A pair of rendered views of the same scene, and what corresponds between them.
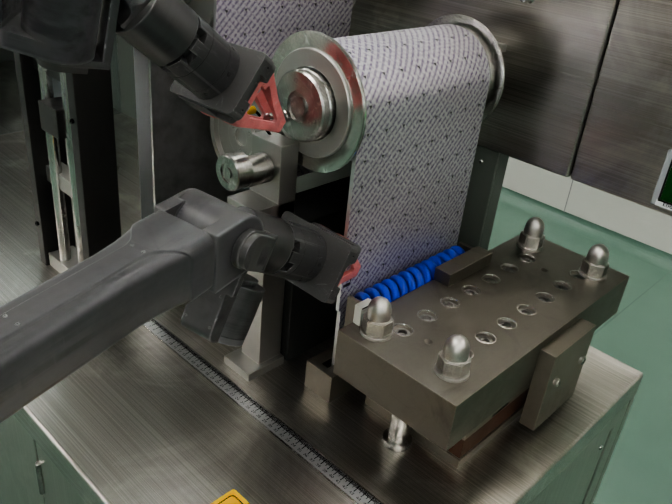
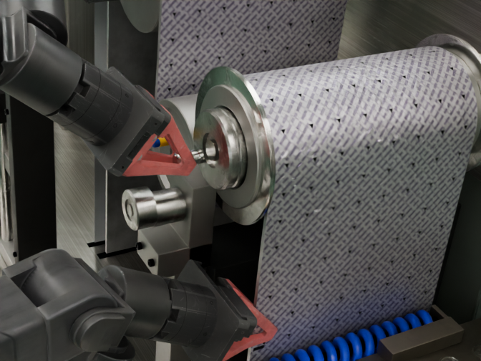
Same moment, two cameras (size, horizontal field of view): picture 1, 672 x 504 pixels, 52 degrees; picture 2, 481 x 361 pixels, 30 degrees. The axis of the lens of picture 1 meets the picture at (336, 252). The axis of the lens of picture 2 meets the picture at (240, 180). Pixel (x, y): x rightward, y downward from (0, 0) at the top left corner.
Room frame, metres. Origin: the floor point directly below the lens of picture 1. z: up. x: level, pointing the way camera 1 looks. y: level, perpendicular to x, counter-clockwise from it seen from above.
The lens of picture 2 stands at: (0.03, -0.18, 1.66)
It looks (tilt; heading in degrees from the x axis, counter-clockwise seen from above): 32 degrees down; 17
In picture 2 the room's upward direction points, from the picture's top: 6 degrees clockwise
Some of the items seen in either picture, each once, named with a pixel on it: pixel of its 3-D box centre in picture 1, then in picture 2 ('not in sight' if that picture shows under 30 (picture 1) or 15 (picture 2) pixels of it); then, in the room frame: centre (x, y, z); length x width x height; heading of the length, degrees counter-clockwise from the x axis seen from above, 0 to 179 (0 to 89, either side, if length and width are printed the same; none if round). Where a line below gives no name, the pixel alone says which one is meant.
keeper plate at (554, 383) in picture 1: (559, 374); not in sight; (0.67, -0.28, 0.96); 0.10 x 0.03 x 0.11; 139
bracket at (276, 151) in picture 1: (257, 262); (169, 301); (0.71, 0.09, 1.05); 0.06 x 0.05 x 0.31; 139
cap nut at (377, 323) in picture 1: (378, 315); not in sight; (0.62, -0.05, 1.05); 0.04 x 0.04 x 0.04
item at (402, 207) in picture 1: (410, 214); (355, 274); (0.77, -0.09, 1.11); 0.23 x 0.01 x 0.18; 139
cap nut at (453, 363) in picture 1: (455, 354); not in sight; (0.57, -0.13, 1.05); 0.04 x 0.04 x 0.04
